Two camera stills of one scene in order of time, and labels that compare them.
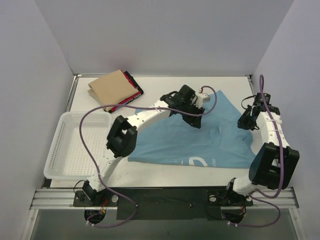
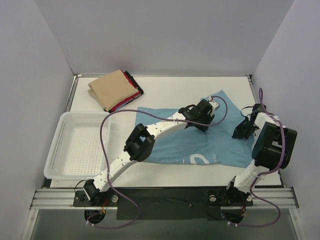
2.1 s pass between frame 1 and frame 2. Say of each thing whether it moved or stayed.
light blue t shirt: stayed
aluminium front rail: stayed
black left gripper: moved
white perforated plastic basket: stayed
